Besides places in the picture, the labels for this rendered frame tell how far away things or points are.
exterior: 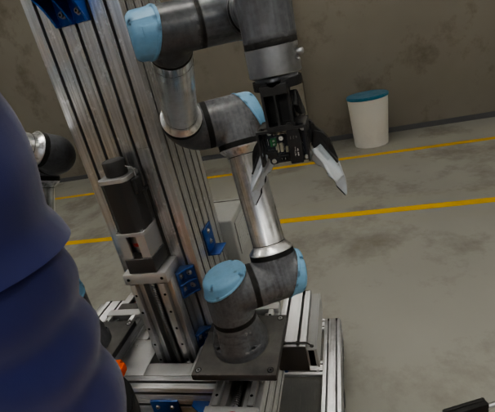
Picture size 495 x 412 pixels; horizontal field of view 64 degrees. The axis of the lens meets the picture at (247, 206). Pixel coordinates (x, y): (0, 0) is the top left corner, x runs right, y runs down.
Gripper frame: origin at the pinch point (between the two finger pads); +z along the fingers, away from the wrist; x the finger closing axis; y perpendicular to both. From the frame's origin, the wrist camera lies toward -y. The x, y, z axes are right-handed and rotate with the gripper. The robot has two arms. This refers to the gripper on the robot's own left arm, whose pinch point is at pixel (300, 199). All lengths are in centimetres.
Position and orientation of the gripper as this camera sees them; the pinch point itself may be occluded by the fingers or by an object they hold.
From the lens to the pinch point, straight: 67.0
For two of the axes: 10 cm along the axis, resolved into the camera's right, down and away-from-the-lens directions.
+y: -2.0, 4.2, -8.9
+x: 9.6, -1.1, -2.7
